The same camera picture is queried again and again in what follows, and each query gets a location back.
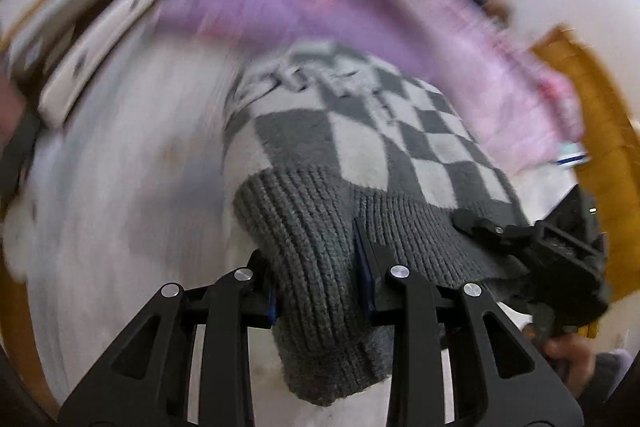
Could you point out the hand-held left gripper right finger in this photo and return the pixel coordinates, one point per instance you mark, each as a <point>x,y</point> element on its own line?
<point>400,307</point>

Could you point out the purple floral duvet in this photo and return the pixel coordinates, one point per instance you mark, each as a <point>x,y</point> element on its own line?
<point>350,12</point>

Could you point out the wooden headboard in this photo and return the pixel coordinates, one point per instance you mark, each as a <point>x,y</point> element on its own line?
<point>605,132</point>

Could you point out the dark white low cabinet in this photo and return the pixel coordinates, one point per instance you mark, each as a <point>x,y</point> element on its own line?
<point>100,42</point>

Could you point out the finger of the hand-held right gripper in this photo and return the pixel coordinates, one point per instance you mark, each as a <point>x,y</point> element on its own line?
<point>492,229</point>

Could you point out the bed with white sheet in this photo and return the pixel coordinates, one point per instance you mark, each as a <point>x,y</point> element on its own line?
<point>125,207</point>

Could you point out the person's right hand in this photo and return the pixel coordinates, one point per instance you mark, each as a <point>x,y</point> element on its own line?
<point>570,357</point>

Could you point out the blue striped pillow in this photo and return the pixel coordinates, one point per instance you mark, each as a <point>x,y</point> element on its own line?
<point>572,157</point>

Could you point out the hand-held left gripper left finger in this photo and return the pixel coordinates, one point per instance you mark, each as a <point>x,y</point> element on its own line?
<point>235,332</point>

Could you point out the grey white checkered cardigan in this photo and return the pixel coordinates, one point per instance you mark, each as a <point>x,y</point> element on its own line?
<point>350,187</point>

